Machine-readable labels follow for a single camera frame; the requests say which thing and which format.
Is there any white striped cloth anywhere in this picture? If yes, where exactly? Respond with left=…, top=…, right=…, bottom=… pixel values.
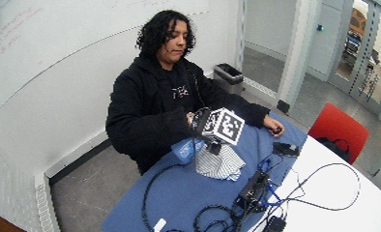
left=194, top=142, right=247, bottom=182

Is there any flat black device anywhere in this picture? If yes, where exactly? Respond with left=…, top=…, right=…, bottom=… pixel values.
left=271, top=141, right=301, bottom=159

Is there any black door stop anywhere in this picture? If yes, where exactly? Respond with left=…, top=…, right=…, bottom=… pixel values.
left=275, top=99, right=291, bottom=114

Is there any white marker cube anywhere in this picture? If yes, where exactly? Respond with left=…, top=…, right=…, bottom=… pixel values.
left=201, top=107, right=246, bottom=147

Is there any red chair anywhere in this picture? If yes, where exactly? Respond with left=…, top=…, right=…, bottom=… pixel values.
left=306, top=101, right=370, bottom=166

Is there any blue tablecloth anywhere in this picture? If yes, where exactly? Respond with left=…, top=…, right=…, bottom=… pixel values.
left=99, top=111, right=308, bottom=232

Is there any black electronics box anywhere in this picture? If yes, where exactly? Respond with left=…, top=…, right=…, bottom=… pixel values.
left=234, top=169, right=271, bottom=214

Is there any grey trash bin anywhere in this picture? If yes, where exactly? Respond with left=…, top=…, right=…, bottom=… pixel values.
left=210, top=63, right=245, bottom=96

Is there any the person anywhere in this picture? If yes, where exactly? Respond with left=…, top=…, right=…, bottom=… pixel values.
left=103, top=9, right=286, bottom=176

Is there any white tag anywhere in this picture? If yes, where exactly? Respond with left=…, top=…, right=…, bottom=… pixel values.
left=151, top=217, right=169, bottom=232

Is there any black power adapter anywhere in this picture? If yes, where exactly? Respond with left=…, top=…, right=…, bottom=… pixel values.
left=265, top=216, right=286, bottom=232

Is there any yellow vehicle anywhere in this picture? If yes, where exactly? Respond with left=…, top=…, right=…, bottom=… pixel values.
left=347, top=7, right=367, bottom=37

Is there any whiteboard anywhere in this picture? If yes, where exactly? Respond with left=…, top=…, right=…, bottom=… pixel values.
left=0, top=0, right=210, bottom=108

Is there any blue cable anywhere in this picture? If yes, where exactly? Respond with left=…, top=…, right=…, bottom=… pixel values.
left=258, top=158, right=286, bottom=208

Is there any thick black cable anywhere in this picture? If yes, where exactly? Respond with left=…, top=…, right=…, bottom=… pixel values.
left=139, top=162, right=243, bottom=232

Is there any thin black cable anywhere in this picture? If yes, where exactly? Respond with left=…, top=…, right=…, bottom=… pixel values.
left=258, top=154, right=362, bottom=232

